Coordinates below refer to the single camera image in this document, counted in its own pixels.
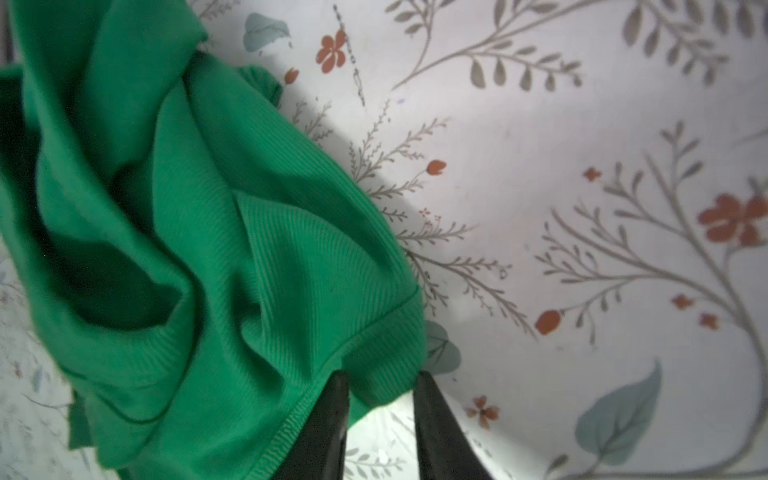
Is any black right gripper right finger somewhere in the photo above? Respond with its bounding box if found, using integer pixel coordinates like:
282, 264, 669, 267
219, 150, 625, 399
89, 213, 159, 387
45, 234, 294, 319
413, 371, 491, 480

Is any green tank top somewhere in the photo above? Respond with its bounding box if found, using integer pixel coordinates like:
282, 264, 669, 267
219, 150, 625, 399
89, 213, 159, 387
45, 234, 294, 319
1, 1, 426, 479

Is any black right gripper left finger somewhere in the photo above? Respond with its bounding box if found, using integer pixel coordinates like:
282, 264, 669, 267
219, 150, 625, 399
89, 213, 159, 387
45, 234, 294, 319
272, 371, 350, 480

